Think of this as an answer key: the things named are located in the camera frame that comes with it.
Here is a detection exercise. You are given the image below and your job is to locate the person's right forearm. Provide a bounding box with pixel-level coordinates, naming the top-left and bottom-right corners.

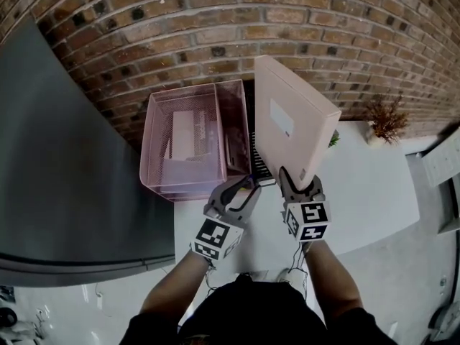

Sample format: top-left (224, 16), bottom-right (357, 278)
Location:
top-left (301, 241), bottom-right (363, 320)

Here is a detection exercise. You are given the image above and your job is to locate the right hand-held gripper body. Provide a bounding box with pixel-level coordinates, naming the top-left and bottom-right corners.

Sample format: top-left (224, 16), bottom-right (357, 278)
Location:
top-left (280, 193), bottom-right (331, 243)

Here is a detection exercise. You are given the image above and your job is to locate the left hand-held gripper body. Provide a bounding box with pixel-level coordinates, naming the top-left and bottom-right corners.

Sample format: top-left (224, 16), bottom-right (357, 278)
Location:
top-left (189, 203), bottom-right (252, 262)

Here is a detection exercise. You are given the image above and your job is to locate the person's left forearm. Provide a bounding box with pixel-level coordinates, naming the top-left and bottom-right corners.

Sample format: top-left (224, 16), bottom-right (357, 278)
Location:
top-left (139, 252), bottom-right (212, 316)

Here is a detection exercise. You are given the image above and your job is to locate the pale pink paper sheet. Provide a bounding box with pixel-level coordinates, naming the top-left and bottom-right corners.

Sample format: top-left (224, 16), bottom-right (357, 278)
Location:
top-left (163, 109), bottom-right (221, 165)

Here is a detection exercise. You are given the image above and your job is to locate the pink folder box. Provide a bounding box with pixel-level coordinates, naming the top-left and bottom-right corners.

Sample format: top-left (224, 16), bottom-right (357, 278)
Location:
top-left (254, 55), bottom-right (343, 191)

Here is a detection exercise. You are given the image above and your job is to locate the brown plant in white pot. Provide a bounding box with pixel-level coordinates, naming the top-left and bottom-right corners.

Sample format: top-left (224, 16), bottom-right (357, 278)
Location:
top-left (366, 93), bottom-right (410, 147)

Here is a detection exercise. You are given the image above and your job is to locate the black mesh file holder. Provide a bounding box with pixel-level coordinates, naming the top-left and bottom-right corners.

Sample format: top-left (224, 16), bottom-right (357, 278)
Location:
top-left (244, 79), bottom-right (277, 187)

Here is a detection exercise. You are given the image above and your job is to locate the person's black clothing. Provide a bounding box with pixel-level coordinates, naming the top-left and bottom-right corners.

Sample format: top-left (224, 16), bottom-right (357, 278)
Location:
top-left (127, 273), bottom-right (389, 345)

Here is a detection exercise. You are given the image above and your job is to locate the white desk tray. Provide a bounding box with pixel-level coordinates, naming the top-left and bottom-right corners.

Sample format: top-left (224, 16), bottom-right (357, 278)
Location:
top-left (420, 126), bottom-right (460, 188)

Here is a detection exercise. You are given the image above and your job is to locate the pink mesh desk organizer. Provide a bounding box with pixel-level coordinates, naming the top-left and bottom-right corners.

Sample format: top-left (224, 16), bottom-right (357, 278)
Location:
top-left (139, 79), bottom-right (253, 203)

